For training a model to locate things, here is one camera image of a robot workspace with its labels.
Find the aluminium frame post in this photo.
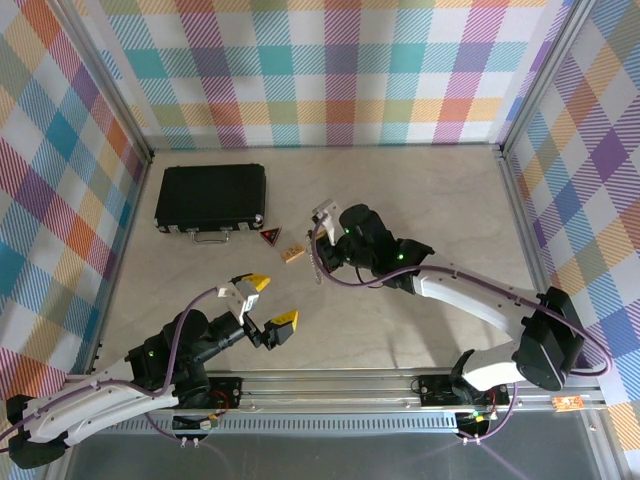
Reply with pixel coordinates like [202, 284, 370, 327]
[497, 0, 599, 156]
[52, 0, 155, 164]

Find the small wooden block tag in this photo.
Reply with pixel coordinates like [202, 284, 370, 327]
[279, 242, 306, 265]

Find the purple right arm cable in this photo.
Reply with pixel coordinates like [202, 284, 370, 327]
[308, 219, 615, 446]

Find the black case with handle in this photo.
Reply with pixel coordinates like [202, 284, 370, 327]
[152, 163, 269, 247]

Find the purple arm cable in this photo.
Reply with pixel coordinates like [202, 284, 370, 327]
[308, 219, 615, 446]
[0, 287, 241, 451]

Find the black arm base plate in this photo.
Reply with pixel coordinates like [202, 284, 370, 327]
[174, 375, 245, 410]
[410, 373, 496, 407]

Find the small cable connector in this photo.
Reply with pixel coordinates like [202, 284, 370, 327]
[172, 413, 222, 432]
[457, 409, 494, 426]

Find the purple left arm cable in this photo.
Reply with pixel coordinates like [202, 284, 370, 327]
[0, 287, 241, 451]

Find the aluminium side rail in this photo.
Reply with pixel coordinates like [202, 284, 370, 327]
[497, 144, 569, 351]

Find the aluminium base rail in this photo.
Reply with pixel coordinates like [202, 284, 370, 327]
[52, 367, 611, 444]

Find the grey metal panel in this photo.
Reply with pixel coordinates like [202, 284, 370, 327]
[64, 432, 609, 480]

